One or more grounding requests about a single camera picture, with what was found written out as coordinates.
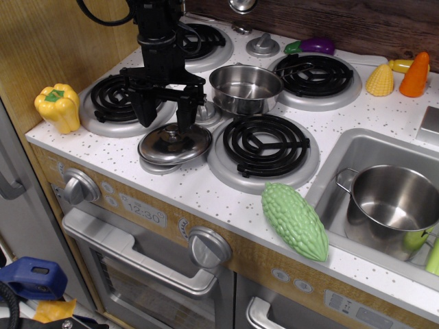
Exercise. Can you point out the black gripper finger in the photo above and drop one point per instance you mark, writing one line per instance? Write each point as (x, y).
(144, 106)
(186, 113)

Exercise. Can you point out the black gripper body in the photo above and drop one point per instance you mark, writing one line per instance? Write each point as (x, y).
(163, 72)

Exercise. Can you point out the steel pot lid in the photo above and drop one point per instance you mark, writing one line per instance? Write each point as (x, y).
(167, 145)

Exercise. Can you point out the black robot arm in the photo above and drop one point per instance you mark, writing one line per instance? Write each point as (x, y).
(154, 19)

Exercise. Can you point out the small steel pan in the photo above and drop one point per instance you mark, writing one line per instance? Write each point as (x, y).
(247, 90)

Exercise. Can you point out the large steel pot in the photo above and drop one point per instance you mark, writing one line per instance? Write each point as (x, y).
(387, 202)

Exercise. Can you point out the middle grey stovetop knob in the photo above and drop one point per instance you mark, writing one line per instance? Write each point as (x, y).
(208, 114)

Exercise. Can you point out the front left black burner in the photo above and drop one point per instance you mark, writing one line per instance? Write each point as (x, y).
(105, 110)

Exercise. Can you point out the black burner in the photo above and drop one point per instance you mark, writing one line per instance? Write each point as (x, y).
(205, 47)
(316, 82)
(105, 110)
(247, 152)

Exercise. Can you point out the back left black burner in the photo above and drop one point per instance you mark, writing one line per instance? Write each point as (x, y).
(205, 47)

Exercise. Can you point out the front right black burner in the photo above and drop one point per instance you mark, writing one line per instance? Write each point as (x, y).
(247, 152)

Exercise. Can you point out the yellow toy bell pepper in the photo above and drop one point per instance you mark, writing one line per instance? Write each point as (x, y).
(59, 105)

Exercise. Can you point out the back grey stovetop knob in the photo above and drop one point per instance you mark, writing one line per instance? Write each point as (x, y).
(263, 46)

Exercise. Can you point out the hanging steel utensil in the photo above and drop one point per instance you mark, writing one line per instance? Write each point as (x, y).
(242, 6)

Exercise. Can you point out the left oven dial knob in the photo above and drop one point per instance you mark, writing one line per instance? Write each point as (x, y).
(79, 187)

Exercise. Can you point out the oven dial knob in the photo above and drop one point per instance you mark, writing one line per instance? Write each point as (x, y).
(79, 187)
(207, 248)

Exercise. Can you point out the back right black burner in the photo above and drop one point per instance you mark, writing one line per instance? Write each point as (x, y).
(316, 82)

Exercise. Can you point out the right oven dial knob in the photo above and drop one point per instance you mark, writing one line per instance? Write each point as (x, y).
(207, 248)

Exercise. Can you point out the green toy bitter gourd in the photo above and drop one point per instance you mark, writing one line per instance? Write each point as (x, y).
(295, 221)

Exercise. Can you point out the purple toy eggplant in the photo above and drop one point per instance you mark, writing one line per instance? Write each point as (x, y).
(317, 44)

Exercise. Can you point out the grey toy sink basin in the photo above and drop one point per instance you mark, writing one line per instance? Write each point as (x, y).
(359, 149)

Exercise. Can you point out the yellow toy corn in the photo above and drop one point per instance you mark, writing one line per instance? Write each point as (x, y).
(381, 81)

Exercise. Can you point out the blue clamp tool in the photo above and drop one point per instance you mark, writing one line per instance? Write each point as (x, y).
(35, 279)

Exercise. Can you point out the yellow toy squash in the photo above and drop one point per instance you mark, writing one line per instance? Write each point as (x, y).
(403, 66)

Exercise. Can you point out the orange toy carrot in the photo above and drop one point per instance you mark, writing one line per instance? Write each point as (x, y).
(414, 82)

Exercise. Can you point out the yellow cloth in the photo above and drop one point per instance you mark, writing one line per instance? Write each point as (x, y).
(49, 311)

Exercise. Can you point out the grey faucet base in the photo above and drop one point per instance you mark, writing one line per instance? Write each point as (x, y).
(428, 130)

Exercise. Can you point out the green toy vegetable in sink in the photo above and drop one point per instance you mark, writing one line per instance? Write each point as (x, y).
(424, 244)

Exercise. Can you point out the left oven door handle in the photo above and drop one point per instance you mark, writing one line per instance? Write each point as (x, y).
(119, 244)

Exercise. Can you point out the oven door handle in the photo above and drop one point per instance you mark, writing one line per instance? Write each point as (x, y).
(119, 244)
(257, 314)

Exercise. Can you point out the grey refrigerator door handle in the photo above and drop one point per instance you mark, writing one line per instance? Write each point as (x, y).
(12, 170)

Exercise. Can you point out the right oven door handle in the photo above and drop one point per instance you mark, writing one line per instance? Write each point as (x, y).
(257, 314)

